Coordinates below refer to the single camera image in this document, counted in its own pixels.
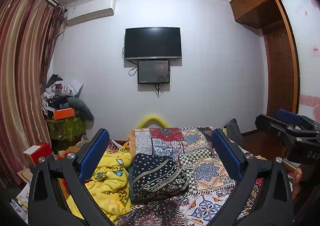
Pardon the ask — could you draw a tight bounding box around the navy patterned hooded robe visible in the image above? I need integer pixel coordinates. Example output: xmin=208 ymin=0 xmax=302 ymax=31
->
xmin=129 ymin=153 xmax=188 ymax=202

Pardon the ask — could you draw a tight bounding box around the right hand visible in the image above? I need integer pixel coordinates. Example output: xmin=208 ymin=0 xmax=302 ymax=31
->
xmin=292 ymin=166 xmax=303 ymax=200

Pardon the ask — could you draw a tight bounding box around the colourful patchwork bedspread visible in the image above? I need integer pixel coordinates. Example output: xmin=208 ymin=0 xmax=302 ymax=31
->
xmin=106 ymin=125 xmax=266 ymax=226

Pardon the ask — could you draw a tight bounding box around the red white small box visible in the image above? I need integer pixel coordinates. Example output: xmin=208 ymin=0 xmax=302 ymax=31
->
xmin=23 ymin=143 xmax=52 ymax=166

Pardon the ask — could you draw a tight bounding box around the yellow cartoon blanket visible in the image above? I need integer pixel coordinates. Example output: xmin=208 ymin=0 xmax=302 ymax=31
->
xmin=64 ymin=141 xmax=137 ymax=224

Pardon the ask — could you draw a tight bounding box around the orange shoe box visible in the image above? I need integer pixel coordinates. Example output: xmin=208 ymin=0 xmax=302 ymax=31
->
xmin=53 ymin=108 xmax=75 ymax=120

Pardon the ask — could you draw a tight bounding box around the clutter pile of items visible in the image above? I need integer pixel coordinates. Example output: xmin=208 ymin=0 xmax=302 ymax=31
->
xmin=41 ymin=74 xmax=84 ymax=119

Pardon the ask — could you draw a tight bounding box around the dark grey neck pillow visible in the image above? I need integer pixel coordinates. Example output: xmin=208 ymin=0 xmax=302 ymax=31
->
xmin=67 ymin=97 xmax=94 ymax=121

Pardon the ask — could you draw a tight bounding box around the brown wooden wardrobe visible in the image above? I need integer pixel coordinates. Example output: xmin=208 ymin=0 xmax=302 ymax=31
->
xmin=230 ymin=0 xmax=299 ymax=117

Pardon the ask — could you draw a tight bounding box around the yellow curved pillow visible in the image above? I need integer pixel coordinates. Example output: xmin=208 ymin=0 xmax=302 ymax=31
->
xmin=137 ymin=115 xmax=169 ymax=129

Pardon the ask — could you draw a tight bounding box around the striped red curtain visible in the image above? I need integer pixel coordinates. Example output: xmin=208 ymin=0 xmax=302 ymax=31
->
xmin=1 ymin=0 xmax=66 ymax=185

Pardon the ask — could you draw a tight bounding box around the white air conditioner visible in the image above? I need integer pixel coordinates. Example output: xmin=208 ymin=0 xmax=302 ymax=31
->
xmin=67 ymin=0 xmax=116 ymax=26

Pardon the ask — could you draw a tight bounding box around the small wall monitor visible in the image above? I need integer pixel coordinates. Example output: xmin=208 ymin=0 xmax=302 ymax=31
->
xmin=138 ymin=60 xmax=170 ymax=84

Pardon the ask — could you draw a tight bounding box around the large black wall television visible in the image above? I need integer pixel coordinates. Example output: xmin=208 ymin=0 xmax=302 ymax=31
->
xmin=124 ymin=27 xmax=182 ymax=60

